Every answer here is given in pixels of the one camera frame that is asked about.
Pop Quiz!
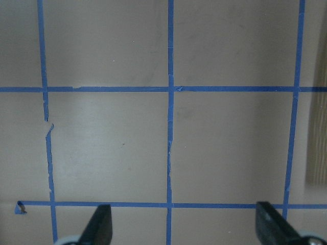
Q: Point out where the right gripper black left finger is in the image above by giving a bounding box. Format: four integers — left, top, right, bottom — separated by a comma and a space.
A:
77, 204, 113, 245

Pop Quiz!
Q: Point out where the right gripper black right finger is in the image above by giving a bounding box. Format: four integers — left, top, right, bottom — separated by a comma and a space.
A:
255, 202, 306, 245

